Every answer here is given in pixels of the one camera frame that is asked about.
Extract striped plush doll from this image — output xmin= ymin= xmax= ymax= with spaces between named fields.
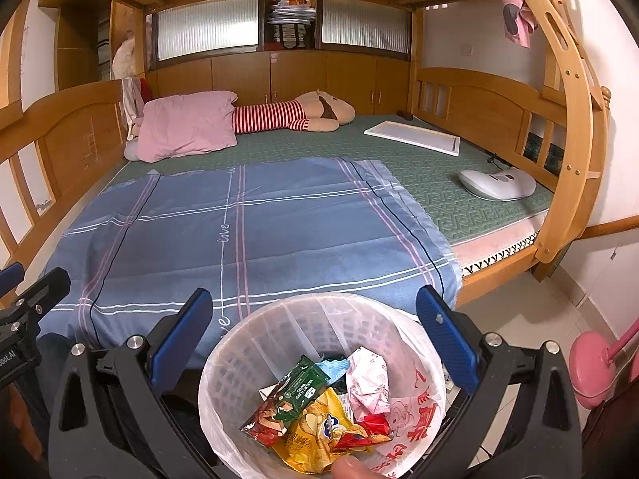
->
xmin=232 ymin=91 xmax=356 ymax=135

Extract frosted glass window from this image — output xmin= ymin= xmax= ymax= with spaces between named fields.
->
xmin=157 ymin=0 xmax=260 ymax=58
xmin=319 ymin=0 xmax=413 ymax=53

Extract wooden cabinet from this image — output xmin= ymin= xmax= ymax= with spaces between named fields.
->
xmin=150 ymin=50 xmax=415 ymax=115

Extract green bed mat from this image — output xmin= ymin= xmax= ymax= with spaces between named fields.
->
xmin=100 ymin=114 xmax=557 ymax=247

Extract hanging cloths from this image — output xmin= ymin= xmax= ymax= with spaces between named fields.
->
xmin=122 ymin=77 xmax=147 ymax=138

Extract person's right hand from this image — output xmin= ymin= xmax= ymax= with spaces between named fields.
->
xmin=332 ymin=456 xmax=373 ymax=479

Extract white flat board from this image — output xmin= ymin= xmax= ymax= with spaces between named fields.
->
xmin=364 ymin=120 xmax=461 ymax=156

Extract stack of papers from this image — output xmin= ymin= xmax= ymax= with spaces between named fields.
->
xmin=267 ymin=0 xmax=318 ymax=51

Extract pink fan base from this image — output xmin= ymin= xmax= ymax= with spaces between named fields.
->
xmin=569 ymin=317 xmax=639 ymax=400

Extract pink mattress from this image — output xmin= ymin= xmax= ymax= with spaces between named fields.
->
xmin=456 ymin=230 xmax=545 ymax=280

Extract white mouse-face device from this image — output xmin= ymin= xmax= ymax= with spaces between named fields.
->
xmin=458 ymin=167 xmax=537 ymax=203

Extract white plastic trash bin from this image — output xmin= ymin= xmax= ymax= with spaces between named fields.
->
xmin=198 ymin=292 xmax=447 ymax=479

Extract wooden bunk ladder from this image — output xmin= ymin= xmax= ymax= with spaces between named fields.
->
xmin=504 ymin=0 xmax=612 ymax=283

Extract pink white wrapper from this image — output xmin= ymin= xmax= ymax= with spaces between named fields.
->
xmin=345 ymin=348 xmax=391 ymax=415

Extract pink pillow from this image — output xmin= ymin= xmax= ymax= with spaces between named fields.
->
xmin=136 ymin=91 xmax=239 ymax=163

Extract green snack packet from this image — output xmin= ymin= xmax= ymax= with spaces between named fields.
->
xmin=272 ymin=354 xmax=331 ymax=422

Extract red wrapper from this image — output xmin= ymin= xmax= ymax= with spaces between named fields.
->
xmin=334 ymin=413 xmax=393 ymax=452

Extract yellow chip bag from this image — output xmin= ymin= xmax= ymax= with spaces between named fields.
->
xmin=272 ymin=389 xmax=370 ymax=475

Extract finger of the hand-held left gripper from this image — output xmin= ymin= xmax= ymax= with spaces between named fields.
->
xmin=12 ymin=267 xmax=71 ymax=320
xmin=0 ymin=263 xmax=25 ymax=296

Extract wooden bunk bed frame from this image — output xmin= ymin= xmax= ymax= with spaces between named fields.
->
xmin=0 ymin=0 xmax=612 ymax=310

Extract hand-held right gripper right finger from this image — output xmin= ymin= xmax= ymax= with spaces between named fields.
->
xmin=414 ymin=285 xmax=582 ymax=479

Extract pink hanging cloth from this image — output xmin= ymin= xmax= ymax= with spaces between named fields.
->
xmin=499 ymin=0 xmax=552 ymax=49

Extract blue striped blanket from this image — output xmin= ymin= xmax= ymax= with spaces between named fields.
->
xmin=37 ymin=157 xmax=462 ymax=355

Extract red snack packet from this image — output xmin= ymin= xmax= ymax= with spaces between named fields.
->
xmin=240 ymin=399 xmax=290 ymax=447

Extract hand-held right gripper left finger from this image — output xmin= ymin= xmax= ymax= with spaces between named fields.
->
xmin=47 ymin=288 xmax=212 ymax=479

